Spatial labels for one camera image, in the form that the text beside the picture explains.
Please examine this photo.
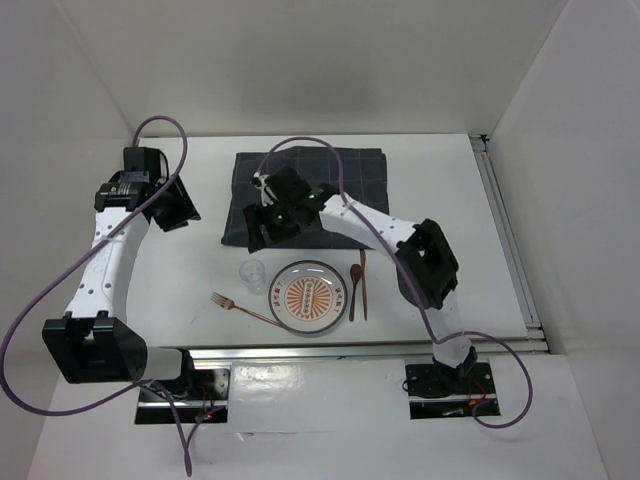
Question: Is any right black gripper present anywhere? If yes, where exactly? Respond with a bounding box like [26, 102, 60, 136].
[243, 197, 302, 253]

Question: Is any dark grey checked cloth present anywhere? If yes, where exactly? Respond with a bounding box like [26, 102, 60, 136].
[220, 145, 392, 250]

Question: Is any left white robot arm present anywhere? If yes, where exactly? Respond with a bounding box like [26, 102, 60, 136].
[42, 147, 200, 399]

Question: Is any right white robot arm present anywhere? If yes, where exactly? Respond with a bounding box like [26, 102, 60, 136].
[243, 166, 477, 392]

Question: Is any clear plastic cup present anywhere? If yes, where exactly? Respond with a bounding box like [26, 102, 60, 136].
[239, 259, 267, 295]

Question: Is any patterned glass plate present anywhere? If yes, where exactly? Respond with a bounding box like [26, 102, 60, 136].
[268, 260, 348, 336]

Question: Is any copper fork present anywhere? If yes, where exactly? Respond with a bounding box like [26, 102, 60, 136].
[210, 292, 282, 328]

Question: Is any copper knife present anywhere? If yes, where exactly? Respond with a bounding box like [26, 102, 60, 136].
[360, 249, 368, 321]

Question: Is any copper spoon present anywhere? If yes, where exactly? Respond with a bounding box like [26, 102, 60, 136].
[349, 264, 363, 322]

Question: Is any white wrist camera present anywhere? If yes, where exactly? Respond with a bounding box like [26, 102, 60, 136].
[251, 171, 277, 207]

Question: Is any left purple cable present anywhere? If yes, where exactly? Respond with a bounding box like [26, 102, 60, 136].
[0, 114, 214, 477]

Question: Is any purple cable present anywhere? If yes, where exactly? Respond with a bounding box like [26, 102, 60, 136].
[0, 114, 214, 477]
[259, 135, 534, 430]

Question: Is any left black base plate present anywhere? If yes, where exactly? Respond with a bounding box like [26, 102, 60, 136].
[134, 366, 231, 425]

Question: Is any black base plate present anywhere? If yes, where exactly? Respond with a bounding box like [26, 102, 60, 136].
[134, 366, 231, 425]
[401, 362, 500, 420]

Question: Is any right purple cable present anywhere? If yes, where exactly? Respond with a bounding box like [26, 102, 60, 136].
[259, 135, 534, 430]

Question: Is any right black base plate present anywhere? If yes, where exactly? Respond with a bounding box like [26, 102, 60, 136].
[401, 362, 500, 420]

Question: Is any aluminium frame rail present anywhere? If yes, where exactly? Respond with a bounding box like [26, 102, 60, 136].
[77, 132, 551, 364]

